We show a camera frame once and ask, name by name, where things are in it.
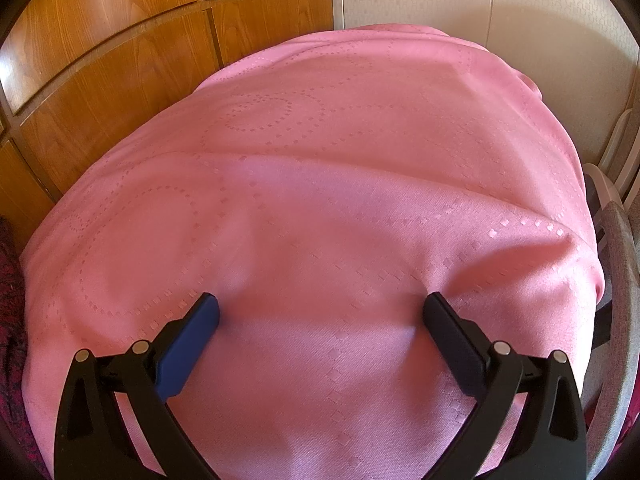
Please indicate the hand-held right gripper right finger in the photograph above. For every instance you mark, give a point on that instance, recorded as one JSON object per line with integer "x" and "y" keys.
{"x": 452, "y": 345}

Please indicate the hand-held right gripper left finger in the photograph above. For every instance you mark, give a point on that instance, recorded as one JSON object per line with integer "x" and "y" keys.
{"x": 192, "y": 340}

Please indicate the dark red floral garment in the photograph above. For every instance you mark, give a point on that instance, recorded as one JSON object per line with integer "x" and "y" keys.
{"x": 10, "y": 310}

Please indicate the grey fabric chair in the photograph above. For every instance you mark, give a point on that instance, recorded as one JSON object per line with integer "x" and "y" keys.
{"x": 622, "y": 310}

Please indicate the pink patterned bed cover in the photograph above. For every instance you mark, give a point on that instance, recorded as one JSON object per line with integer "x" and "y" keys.
{"x": 325, "y": 185}

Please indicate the white plastic chair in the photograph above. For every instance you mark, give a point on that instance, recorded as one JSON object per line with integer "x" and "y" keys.
{"x": 620, "y": 160}

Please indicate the wooden panelled wardrobe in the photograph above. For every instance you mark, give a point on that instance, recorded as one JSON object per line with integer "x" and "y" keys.
{"x": 125, "y": 70}

